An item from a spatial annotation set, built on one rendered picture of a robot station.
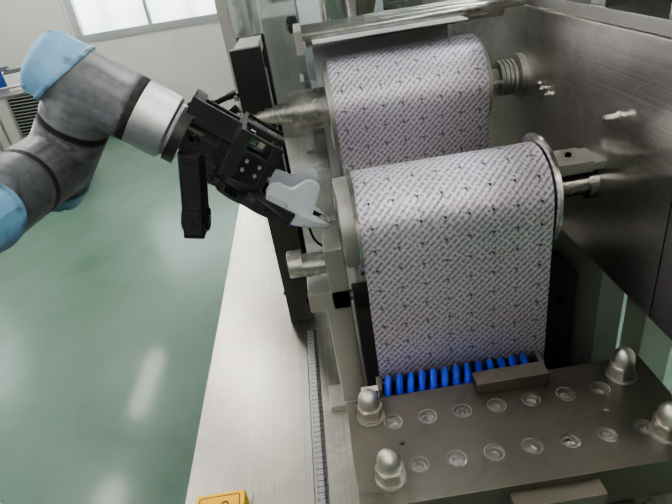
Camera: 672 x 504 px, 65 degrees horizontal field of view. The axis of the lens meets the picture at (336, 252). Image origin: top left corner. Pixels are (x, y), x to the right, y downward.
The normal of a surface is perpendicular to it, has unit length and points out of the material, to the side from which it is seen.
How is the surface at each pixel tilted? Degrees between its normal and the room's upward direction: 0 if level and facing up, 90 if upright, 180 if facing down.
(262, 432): 0
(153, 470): 0
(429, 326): 90
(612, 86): 90
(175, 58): 90
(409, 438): 0
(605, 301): 90
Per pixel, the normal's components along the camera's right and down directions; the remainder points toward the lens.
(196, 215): 0.05, 0.50
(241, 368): -0.14, -0.85
